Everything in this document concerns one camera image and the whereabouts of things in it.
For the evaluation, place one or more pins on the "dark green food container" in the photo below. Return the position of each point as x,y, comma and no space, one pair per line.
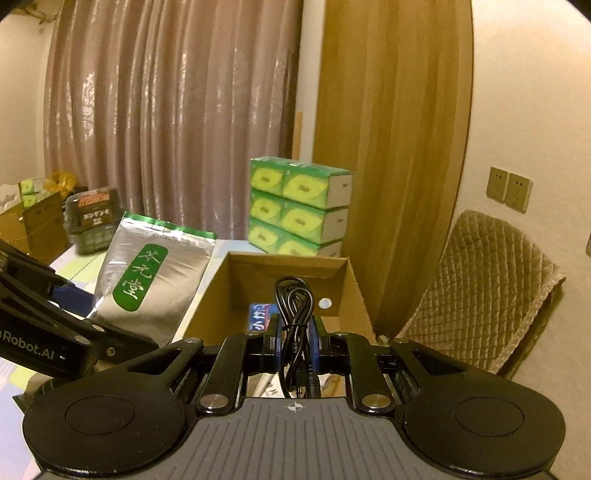
92,221

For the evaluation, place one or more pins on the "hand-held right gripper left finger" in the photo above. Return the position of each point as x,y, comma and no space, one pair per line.
274,344

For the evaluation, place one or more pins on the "large brown storage carton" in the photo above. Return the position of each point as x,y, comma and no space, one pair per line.
46,226

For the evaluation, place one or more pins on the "stack of green tissue packs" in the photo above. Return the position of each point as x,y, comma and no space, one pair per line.
295,207

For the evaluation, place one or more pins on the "yellow plastic bag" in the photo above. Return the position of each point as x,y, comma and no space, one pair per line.
64,181

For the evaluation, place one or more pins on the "beige wall socket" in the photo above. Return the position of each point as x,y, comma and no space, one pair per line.
497,184
519,193

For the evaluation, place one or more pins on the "white and blue medicine box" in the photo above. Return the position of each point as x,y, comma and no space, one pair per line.
261,318

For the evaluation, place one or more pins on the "quilted chair cover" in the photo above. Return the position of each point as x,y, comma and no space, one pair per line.
480,295

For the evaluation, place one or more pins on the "silver foil pouch green label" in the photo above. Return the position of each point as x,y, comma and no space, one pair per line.
157,277

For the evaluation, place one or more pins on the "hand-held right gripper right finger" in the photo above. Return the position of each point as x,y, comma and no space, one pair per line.
316,344

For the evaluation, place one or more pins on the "wooden slat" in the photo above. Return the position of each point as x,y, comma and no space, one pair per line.
298,136

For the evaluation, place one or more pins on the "brown pleated curtain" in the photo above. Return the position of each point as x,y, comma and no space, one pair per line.
175,115

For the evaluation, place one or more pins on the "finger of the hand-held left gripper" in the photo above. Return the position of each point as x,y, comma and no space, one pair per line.
27,277

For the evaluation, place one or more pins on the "cardboard box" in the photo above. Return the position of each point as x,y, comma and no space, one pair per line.
221,300

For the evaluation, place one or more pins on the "small brown storage carton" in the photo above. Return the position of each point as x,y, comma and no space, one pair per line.
14,228

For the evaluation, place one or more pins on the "golden curtain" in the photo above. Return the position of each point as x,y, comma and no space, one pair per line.
392,161

